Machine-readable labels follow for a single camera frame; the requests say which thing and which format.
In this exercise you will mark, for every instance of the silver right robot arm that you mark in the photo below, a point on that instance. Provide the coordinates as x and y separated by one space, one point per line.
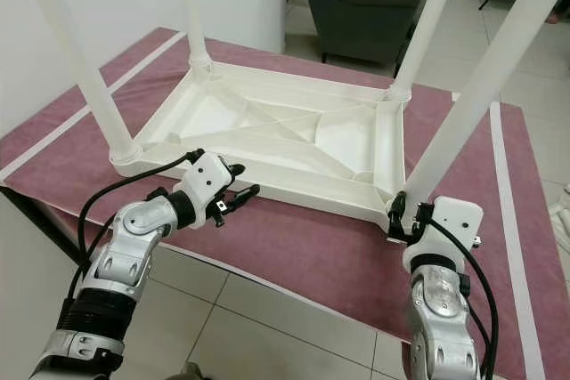
436 318

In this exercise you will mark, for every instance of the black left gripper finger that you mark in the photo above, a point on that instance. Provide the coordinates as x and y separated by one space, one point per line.
245 196

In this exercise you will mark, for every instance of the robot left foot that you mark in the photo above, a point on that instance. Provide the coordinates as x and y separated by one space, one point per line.
194 373

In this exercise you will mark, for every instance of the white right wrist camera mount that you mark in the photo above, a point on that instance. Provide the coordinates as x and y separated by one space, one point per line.
450 229

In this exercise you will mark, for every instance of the grey armchair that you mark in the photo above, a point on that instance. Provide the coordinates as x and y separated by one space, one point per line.
365 11

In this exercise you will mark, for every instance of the white plastic table leg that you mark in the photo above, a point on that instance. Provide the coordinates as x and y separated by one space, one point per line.
191 6
427 24
481 86
76 60

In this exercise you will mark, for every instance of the white plastic table top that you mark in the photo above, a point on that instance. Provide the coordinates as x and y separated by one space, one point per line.
338 140

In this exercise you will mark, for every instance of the white tape strip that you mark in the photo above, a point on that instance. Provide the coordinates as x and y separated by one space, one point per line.
62 126
512 220

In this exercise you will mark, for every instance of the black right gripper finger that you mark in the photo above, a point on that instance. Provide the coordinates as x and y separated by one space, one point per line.
396 211

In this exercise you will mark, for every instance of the pink table cloth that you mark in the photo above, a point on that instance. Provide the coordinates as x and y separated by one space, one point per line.
285 255

